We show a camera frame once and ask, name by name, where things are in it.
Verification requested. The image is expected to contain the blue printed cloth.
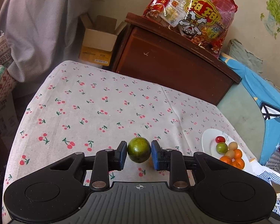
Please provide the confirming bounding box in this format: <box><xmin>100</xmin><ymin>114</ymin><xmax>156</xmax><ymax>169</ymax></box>
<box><xmin>220</xmin><ymin>53</ymin><xmax>280</xmax><ymax>165</ymax></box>

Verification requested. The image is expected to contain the red cherry tomato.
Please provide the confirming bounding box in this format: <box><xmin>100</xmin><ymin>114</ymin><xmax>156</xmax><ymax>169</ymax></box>
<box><xmin>215</xmin><ymin>136</ymin><xmax>226</xmax><ymax>144</ymax></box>

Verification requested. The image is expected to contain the orange mandarin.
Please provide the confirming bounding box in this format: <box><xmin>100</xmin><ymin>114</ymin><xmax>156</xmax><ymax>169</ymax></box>
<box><xmin>234</xmin><ymin>149</ymin><xmax>242</xmax><ymax>159</ymax></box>
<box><xmin>220</xmin><ymin>156</ymin><xmax>232</xmax><ymax>165</ymax></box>
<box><xmin>232</xmin><ymin>158</ymin><xmax>245</xmax><ymax>170</ymax></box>

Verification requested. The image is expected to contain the cherry print tablecloth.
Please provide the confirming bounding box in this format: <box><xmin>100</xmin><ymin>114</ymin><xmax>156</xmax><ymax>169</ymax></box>
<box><xmin>1</xmin><ymin>60</ymin><xmax>280</xmax><ymax>224</ymax></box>

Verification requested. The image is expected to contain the white blue dotted glove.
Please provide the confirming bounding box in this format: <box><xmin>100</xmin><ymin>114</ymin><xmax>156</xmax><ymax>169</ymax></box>
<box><xmin>249</xmin><ymin>159</ymin><xmax>280</xmax><ymax>185</ymax></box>

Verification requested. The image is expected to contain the dark wooden cabinet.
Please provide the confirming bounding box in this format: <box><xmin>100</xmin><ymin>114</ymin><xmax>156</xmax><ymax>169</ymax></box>
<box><xmin>111</xmin><ymin>13</ymin><xmax>241</xmax><ymax>105</ymax></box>

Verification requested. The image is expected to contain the white floral plate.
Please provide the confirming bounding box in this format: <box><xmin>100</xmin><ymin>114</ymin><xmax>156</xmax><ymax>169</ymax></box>
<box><xmin>202</xmin><ymin>128</ymin><xmax>254</xmax><ymax>175</ymax></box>

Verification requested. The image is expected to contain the grey checked curtain cover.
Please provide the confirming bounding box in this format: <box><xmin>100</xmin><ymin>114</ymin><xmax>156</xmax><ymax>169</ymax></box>
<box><xmin>0</xmin><ymin>0</ymin><xmax>90</xmax><ymax>96</ymax></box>

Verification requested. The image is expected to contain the open cardboard box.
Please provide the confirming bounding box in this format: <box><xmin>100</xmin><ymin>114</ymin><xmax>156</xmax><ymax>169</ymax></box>
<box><xmin>79</xmin><ymin>13</ymin><xmax>126</xmax><ymax>66</ymax></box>

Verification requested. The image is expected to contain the small green fruit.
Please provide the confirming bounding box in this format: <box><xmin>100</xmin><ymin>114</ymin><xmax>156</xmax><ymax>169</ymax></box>
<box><xmin>216</xmin><ymin>143</ymin><xmax>229</xmax><ymax>155</ymax></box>

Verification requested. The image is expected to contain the large green round fruit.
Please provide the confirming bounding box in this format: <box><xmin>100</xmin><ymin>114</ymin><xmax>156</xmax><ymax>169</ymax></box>
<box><xmin>127</xmin><ymin>137</ymin><xmax>151</xmax><ymax>163</ymax></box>

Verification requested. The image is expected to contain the red snack bag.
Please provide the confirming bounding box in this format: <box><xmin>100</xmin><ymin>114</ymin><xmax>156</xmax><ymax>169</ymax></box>
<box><xmin>143</xmin><ymin>0</ymin><xmax>238</xmax><ymax>57</ymax></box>

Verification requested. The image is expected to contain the brown longan fruit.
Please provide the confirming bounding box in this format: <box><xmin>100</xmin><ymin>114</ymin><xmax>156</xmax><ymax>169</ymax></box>
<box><xmin>228</xmin><ymin>142</ymin><xmax>238</xmax><ymax>150</ymax></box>
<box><xmin>225</xmin><ymin>150</ymin><xmax>235</xmax><ymax>159</ymax></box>

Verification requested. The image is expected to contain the green sofa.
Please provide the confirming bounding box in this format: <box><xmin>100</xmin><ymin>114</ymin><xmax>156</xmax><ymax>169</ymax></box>
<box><xmin>218</xmin><ymin>39</ymin><xmax>280</xmax><ymax>162</ymax></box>

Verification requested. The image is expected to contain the striped patterned blanket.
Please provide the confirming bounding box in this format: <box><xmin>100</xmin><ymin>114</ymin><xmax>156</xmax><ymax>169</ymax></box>
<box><xmin>0</xmin><ymin>33</ymin><xmax>16</xmax><ymax>104</ymax></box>

